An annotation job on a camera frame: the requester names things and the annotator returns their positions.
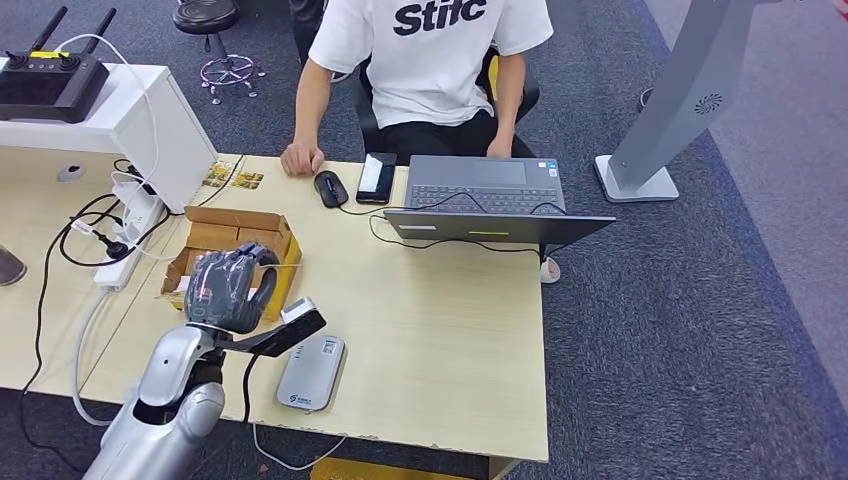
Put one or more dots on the person's left hand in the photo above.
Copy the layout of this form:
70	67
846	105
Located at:
500	146

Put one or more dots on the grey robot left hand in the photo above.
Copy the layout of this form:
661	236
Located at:
222	291

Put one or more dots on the person's right hand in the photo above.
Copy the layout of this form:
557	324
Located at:
302	159

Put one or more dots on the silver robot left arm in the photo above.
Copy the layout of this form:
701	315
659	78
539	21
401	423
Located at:
172	397

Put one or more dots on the person's right forearm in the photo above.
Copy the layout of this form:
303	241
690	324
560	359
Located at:
311	102

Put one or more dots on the person's left forearm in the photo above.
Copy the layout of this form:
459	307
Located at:
510	96

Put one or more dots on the white room key card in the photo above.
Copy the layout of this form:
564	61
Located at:
181	285

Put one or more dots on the patterned yellow card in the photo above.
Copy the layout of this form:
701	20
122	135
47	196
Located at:
217	175

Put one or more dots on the person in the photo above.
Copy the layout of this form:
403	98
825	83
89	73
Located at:
430	73

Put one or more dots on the grey card reader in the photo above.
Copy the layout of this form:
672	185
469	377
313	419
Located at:
310	374

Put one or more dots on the black computer mouse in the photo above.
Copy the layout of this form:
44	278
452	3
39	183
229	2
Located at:
330	188

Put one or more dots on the grey laptop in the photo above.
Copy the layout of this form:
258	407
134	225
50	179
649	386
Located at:
487	185

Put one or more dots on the open cardboard box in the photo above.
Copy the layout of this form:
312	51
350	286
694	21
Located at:
215	232

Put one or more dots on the black office chair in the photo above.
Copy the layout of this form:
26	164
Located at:
368	126

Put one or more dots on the black smartphone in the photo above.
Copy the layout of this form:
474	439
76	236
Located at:
376	177

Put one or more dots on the white power strip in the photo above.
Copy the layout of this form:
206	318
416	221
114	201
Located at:
132	225

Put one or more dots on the small white floor object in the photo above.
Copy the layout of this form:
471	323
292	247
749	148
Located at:
550	270

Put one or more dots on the white cabinet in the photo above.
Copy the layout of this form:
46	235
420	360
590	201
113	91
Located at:
162	132

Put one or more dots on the black round stool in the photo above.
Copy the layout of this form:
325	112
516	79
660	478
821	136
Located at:
205	16

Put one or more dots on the small grey round object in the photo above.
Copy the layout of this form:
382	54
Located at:
70	173

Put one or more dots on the grey kiosk stand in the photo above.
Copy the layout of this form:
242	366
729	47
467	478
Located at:
686	86

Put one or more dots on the dark rounded object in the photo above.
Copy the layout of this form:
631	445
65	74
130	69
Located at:
9	267

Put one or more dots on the yellow box under desk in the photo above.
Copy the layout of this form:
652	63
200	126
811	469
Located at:
371	472

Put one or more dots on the black remote controller with antennas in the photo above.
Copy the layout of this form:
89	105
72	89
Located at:
53	86

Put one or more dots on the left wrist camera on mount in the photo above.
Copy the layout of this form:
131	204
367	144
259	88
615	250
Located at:
285	331

